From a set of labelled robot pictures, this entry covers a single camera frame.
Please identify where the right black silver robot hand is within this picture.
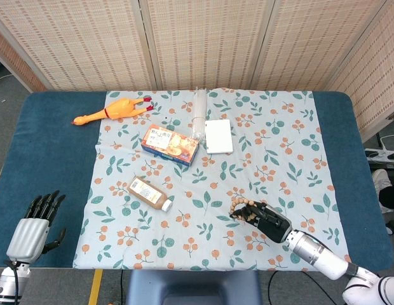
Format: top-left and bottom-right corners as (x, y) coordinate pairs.
(230, 200), (293, 245)

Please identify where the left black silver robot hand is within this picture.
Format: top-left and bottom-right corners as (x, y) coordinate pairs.
(6, 189), (67, 263)

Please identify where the wooden bead bracelet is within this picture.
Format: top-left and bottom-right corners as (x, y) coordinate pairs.
(229, 196), (258, 224)

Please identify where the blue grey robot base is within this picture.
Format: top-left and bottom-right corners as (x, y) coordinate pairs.
(125, 269), (263, 305)

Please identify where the dark blue felt table cover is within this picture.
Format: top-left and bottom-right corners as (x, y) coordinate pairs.
(0, 91), (394, 273)

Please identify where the floral light blue tablecloth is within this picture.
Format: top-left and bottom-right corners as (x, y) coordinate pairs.
(72, 88), (353, 273)

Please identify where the flat white box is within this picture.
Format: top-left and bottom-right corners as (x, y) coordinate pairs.
(205, 119), (234, 155)

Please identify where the white shoe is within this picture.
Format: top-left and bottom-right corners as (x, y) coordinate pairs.
(372, 168), (393, 198)

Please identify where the brown drink bottle white cap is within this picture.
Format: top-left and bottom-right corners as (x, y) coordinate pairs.
(126, 175), (173, 213)

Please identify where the white device on floor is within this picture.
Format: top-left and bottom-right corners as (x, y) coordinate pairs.
(364, 133), (394, 165)

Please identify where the blue orange snack box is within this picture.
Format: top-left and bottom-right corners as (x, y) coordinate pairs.
(140, 123), (200, 167)

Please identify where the yellow rubber chicken toy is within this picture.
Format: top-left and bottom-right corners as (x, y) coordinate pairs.
(72, 97), (155, 127)

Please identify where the woven bamboo screen panel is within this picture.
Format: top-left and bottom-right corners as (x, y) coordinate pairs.
(139, 0), (276, 92)
(0, 25), (47, 93)
(250, 0), (391, 92)
(0, 0), (153, 93)
(327, 0), (394, 142)

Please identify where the black floor cable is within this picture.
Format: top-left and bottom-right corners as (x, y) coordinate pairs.
(268, 271), (337, 305)

